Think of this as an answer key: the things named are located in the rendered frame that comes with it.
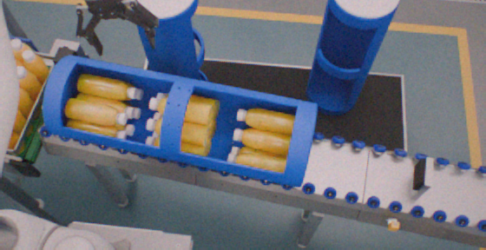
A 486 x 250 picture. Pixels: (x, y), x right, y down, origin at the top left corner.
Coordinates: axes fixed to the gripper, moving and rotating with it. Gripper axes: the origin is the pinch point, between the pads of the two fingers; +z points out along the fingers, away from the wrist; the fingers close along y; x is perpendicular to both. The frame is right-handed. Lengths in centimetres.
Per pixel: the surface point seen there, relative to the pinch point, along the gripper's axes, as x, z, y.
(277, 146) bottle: 6, 53, -35
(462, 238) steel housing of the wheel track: 35, 85, -96
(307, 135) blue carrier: 10, 41, -44
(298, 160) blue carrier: 16, 44, -41
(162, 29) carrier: -54, 58, 6
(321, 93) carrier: -69, 144, -63
